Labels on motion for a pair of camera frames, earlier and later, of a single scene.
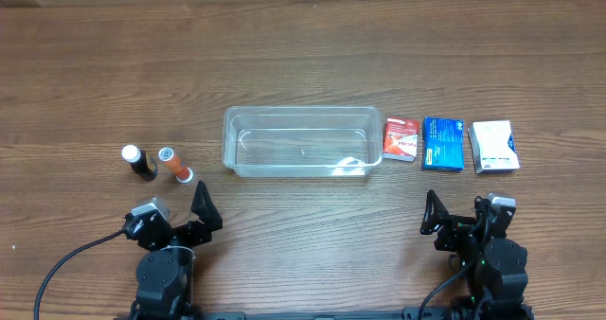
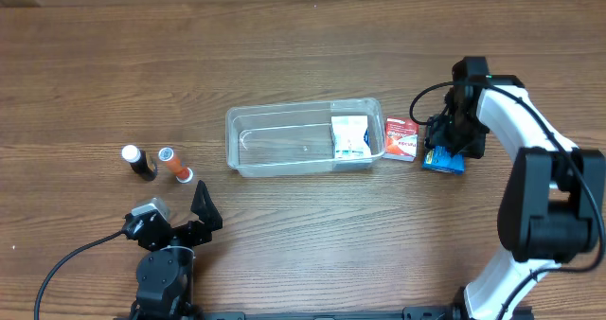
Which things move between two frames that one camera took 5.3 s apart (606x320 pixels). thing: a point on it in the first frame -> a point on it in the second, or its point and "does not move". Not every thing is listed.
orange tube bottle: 182,173 does not move
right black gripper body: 454,226 -> 445,137
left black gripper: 190,232 does not move
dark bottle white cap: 143,163 does not move
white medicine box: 493,147 -> 351,136
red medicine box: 401,138 does not move
